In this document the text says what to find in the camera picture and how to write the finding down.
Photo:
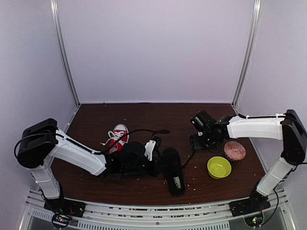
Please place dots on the lime green bowl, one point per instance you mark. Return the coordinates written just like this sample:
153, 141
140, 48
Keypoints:
218, 167

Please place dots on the upturned shoe orange sole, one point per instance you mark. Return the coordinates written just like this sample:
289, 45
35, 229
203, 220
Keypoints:
172, 171

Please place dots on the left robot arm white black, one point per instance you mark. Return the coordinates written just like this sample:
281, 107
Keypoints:
45, 140

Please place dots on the aluminium frame post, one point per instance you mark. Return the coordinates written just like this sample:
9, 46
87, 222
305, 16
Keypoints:
252, 37
62, 50

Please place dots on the right aluminium frame post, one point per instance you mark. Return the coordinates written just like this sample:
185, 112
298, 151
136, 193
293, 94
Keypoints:
252, 37

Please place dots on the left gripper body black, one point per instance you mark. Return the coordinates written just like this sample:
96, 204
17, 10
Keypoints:
153, 171

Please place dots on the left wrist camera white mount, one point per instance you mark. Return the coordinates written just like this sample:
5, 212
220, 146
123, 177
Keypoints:
151, 146

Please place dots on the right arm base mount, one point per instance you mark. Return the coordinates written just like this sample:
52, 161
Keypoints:
251, 208

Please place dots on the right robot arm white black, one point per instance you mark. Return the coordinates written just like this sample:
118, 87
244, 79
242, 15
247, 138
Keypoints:
286, 127

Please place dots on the red patterned bowl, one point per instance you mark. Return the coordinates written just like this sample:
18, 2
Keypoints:
234, 151

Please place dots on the red canvas sneaker white laces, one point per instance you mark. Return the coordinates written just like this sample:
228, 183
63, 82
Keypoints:
117, 138

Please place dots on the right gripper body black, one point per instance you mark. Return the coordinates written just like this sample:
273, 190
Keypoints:
202, 144

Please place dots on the left aluminium frame post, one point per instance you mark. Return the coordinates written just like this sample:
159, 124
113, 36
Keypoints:
62, 50

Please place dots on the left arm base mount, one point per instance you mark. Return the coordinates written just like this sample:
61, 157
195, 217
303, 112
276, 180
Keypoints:
64, 209

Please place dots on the front aluminium rail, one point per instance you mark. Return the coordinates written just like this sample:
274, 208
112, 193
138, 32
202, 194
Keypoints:
206, 216

